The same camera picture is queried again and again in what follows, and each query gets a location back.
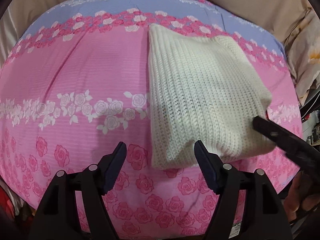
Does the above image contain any white red black knit sweater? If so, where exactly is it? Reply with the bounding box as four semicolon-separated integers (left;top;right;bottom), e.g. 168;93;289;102
148;24;275;170

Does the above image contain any person's right hand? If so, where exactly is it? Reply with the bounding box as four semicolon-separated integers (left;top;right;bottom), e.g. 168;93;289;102
283;171;319;222

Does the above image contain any pink floral bed sheet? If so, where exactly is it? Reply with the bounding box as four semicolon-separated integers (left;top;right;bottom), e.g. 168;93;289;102
1;0;302;239

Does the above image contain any beige floral pillow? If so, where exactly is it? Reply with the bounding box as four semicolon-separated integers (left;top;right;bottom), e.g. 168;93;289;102
285;10;319;106

